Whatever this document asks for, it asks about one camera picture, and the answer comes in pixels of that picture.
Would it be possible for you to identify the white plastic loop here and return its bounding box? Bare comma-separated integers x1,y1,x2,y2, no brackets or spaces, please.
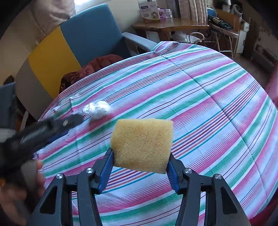
189,32,206,45

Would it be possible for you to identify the white cardboard box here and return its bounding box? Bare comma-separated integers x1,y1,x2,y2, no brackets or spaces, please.
137,0,162,23

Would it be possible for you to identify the striped beige curtain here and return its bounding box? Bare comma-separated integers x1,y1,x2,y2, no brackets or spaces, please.
166,0,208,19

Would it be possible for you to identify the dark red cloth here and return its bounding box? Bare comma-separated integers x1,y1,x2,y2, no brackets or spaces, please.
60,54,123,94

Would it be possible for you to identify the yellow sponge block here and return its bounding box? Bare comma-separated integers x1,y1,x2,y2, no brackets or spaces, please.
110,118,174,174

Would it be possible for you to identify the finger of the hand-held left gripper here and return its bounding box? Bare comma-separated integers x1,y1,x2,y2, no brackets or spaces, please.
41,130,72,146
32,114,83,139

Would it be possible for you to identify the blue round object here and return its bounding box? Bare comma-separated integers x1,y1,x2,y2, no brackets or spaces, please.
206,4,218,17

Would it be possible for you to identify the wooden chair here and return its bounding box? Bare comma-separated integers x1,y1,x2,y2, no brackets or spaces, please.
208,9,242,60

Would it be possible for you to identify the white plastic bag wad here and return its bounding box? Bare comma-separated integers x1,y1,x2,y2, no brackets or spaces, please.
82,100,112,120

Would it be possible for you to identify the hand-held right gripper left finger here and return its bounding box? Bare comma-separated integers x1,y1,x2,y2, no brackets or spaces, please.
27,148,114,226

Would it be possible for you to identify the small purple box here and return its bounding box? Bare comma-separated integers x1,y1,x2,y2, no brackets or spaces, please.
157,8,167,21

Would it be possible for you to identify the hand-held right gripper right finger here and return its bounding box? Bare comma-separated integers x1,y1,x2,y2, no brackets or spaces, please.
166,153,251,226

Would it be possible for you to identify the person's left hand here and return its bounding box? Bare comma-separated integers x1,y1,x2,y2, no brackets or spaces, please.
0,160,46,226

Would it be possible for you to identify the grey yellow blue armchair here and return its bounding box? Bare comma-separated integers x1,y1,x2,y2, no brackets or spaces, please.
14,3,158,120

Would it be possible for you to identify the wooden side table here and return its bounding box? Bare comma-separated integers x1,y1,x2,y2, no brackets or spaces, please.
131,17,210,42

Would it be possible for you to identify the striped pink green bedsheet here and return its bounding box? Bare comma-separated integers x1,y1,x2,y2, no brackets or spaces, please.
37,41,276,226

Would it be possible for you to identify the pale floral hanging cloth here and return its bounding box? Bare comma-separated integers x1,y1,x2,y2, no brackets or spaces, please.
30,0,76,42

